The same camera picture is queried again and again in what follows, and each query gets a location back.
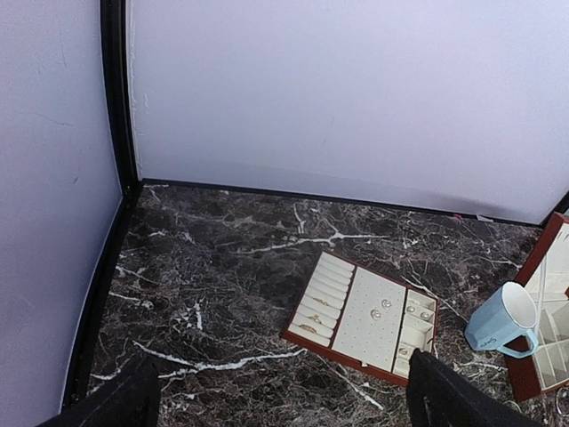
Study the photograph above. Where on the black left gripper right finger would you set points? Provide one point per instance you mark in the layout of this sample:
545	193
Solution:
438	396

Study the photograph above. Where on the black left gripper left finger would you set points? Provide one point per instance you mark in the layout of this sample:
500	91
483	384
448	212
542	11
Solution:
132	398

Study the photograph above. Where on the brown jewelry tray insert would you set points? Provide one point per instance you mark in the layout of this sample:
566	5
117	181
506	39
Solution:
333	319

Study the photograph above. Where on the brown open jewelry box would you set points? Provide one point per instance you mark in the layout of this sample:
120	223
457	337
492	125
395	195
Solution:
545	277

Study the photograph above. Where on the light blue mug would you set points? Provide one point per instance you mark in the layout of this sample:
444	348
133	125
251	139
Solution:
508	314

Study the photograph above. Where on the black left corner post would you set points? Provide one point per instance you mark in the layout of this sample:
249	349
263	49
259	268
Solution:
114	61

